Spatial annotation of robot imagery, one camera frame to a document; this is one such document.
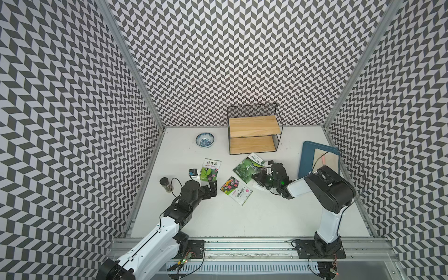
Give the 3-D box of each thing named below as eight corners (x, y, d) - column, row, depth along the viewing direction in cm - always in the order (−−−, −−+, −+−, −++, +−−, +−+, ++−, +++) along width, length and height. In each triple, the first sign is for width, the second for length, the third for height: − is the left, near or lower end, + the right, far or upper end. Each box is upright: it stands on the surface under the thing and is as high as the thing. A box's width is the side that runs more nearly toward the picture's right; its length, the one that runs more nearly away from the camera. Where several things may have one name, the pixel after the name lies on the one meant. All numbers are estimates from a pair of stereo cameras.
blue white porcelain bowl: (200, 150, 109) (198, 144, 104) (195, 141, 114) (193, 135, 109) (215, 144, 112) (214, 138, 108) (210, 135, 117) (209, 129, 112)
